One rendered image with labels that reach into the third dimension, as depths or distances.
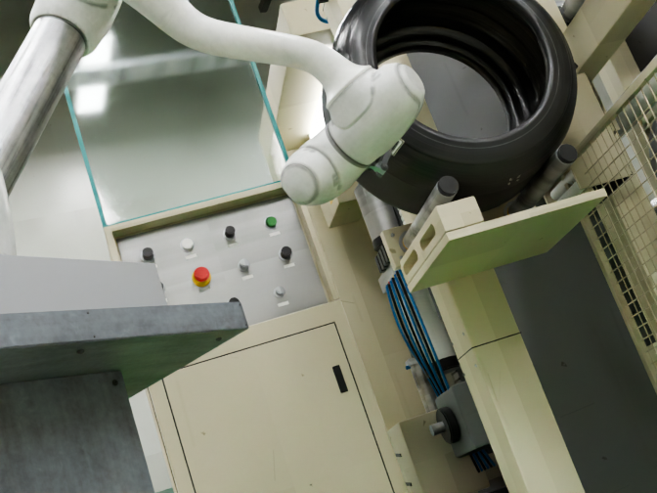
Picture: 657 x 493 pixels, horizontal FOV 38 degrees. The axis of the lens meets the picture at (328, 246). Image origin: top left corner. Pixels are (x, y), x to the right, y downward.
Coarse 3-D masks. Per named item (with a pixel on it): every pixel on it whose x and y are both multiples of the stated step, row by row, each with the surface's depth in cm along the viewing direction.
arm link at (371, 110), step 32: (128, 0) 166; (160, 0) 164; (192, 32) 164; (224, 32) 163; (256, 32) 161; (288, 64) 161; (320, 64) 158; (352, 64) 159; (352, 96) 155; (384, 96) 154; (416, 96) 155; (352, 128) 157; (384, 128) 156
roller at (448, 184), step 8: (448, 176) 196; (440, 184) 195; (448, 184) 196; (456, 184) 196; (432, 192) 200; (440, 192) 196; (448, 192) 195; (456, 192) 196; (432, 200) 200; (440, 200) 198; (448, 200) 198; (424, 208) 206; (432, 208) 203; (416, 216) 213; (424, 216) 208; (416, 224) 214; (408, 232) 221; (416, 232) 216; (408, 240) 223
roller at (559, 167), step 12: (564, 144) 203; (552, 156) 205; (564, 156) 202; (576, 156) 202; (552, 168) 206; (564, 168) 205; (540, 180) 213; (552, 180) 210; (528, 192) 220; (540, 192) 217; (516, 204) 228; (528, 204) 224
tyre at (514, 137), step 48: (384, 0) 208; (432, 0) 231; (480, 0) 228; (528, 0) 214; (336, 48) 207; (384, 48) 235; (432, 48) 238; (480, 48) 239; (528, 48) 230; (528, 96) 235; (576, 96) 211; (432, 144) 198; (480, 144) 199; (528, 144) 202; (384, 192) 214; (480, 192) 205
